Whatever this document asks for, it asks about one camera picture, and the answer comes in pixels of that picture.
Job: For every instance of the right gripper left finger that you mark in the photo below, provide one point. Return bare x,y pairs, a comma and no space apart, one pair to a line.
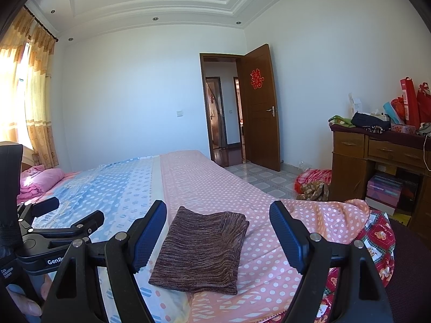
76,295

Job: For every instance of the red patterned blanket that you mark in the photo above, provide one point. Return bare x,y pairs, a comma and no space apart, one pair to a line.
367,258

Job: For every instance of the black curtain rod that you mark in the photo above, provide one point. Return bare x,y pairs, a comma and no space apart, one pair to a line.
40,23

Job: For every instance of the teal rolled mat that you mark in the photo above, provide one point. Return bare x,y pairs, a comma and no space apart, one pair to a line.
392,114

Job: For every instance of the green cloth on desk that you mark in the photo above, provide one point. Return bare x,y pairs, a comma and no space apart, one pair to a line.
341,121

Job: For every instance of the blue pink polka-dot bedsheet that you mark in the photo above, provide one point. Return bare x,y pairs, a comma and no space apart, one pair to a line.
124,191

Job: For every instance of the person's left hand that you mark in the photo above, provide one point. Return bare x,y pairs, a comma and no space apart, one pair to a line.
26,305

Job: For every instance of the brown wooden door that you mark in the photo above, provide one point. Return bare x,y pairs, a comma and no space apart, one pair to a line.
261,129

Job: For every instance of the brown knit sweater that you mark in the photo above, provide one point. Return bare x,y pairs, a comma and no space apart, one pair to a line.
201,253

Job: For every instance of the red bundle on floor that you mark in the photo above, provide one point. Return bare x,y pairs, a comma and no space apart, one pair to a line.
313,185

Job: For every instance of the brown wooden desk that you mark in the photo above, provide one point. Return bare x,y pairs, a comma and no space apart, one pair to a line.
358,154

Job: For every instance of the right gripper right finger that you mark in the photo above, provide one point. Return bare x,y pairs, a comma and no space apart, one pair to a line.
330,268

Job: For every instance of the cream wooden headboard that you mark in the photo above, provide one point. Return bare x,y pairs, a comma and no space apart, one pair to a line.
28,159

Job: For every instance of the yellow patterned curtain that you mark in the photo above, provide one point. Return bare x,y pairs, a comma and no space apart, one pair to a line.
27,51

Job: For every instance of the red double-happiness decoration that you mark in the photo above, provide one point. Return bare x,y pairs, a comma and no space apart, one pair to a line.
257,79

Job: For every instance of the black bag on desk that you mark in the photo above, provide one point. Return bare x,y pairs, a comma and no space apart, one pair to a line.
370,123

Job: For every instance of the silver door handle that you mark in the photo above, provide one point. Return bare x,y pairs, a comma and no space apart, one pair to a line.
272,111

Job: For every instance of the folded pink quilt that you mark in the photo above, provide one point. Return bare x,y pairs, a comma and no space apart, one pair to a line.
36,181

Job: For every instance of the dark doorframe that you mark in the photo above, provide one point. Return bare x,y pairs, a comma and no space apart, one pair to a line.
223,108

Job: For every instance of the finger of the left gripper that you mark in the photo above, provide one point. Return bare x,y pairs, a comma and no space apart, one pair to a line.
27,211
80,229

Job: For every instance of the red gift bag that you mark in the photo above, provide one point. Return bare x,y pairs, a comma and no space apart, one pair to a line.
410,102

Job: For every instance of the pink boxes under desk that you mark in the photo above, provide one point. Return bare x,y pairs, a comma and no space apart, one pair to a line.
383,193

